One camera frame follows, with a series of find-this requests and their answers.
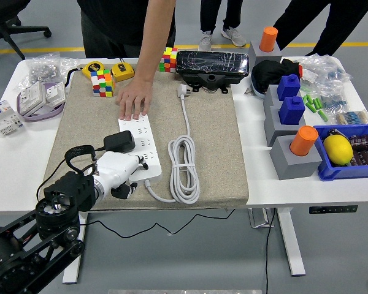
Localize person's left hand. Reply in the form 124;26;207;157
115;78;153;121

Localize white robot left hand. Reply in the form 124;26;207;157
93;151;150;200

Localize black power adapter plug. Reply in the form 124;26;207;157
103;130;136;154

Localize white power strip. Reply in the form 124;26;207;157
118;115;163;182

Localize thin black adapter cord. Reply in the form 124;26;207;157
36;146;236;239

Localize square yellow tape measure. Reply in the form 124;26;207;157
111;58;135;83

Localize colourful puzzle cube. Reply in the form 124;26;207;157
90;69;116;98
158;47;178;74

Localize round yellow tape measure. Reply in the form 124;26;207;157
63;60;107;92

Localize empty clear plastic bag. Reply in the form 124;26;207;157
59;56;80;76

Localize person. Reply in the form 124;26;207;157
198;0;248;52
76;0;177;59
272;0;368;58

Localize small white socket panel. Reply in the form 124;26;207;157
44;81;67;107

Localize grey-brown mat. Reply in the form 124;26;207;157
39;63;250;212

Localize black plastic-wrapped box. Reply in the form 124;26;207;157
175;50;251;78

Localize clear bag of screws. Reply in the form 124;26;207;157
13;52;62;92

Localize white circuit breaker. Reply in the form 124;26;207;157
0;99;25;137

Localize grey square block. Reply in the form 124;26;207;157
269;134;323;181
263;105;307;147
263;85;285;113
250;40;283;67

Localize black cloth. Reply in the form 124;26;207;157
251;58;301;94

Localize orange cylinder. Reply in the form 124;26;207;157
289;125;320;157
259;26;279;53

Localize white desk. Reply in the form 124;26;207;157
0;57;368;284

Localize silver metal box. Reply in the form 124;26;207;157
248;208;275;229

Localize blue peg block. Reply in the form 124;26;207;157
277;73;301;102
278;96;306;126

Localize black office chair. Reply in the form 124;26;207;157
0;0;53;61

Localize clear bag of blue parts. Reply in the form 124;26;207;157
299;54;354;85
300;82;349;113

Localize black clip tool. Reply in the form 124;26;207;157
326;128;346;141

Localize yellow lemon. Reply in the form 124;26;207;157
323;134;354;167

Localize blue plastic bin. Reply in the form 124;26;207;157
313;123;368;182

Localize clear bag of resistors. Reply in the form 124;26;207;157
335;109;368;126

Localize black desk control panel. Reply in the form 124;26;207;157
309;205;359;214

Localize dark maroon capacitors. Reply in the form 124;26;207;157
348;134;368;168

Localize white power strip cord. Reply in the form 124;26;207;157
145;84;201;204

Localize black mounting bracket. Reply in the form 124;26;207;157
180;72;245;94

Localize large white switch panel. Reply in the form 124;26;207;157
19;81;48;117

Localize black hanging power cable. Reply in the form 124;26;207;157
265;208;277;294

